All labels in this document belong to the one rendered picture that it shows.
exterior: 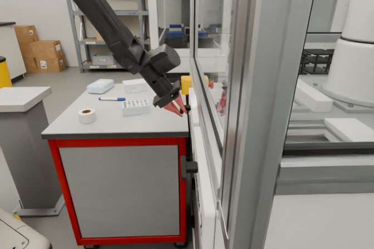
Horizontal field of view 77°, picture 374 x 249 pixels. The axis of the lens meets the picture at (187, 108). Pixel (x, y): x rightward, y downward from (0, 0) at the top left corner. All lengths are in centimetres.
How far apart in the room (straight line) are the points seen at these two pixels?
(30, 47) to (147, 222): 449
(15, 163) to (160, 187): 92
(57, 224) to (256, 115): 165
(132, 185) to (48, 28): 471
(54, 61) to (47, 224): 382
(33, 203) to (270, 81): 179
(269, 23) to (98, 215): 123
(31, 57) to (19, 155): 384
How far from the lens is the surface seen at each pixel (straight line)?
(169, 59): 65
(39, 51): 529
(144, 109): 110
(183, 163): 52
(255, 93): 20
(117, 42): 65
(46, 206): 188
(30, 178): 176
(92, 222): 136
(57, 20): 547
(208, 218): 41
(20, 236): 141
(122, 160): 107
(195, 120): 66
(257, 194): 27
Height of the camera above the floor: 123
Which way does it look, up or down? 24 degrees down
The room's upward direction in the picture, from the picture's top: straight up
